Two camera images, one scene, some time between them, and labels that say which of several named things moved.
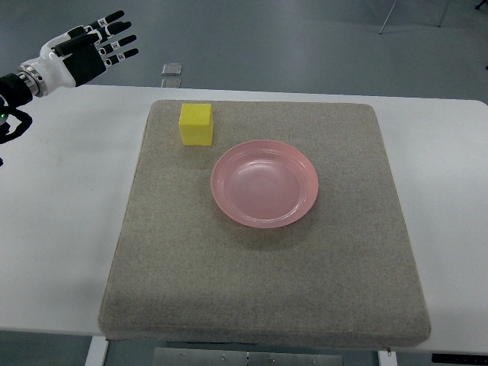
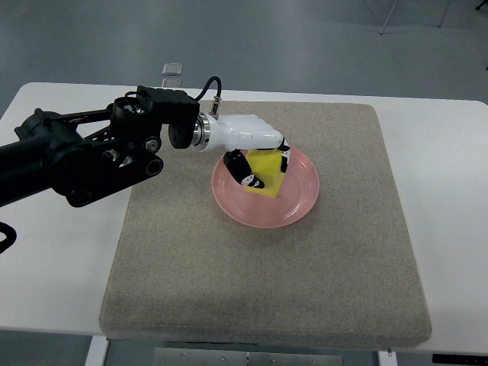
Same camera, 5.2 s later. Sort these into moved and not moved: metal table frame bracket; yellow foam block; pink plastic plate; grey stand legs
Moved: yellow foam block
Not moved: metal table frame bracket; pink plastic plate; grey stand legs
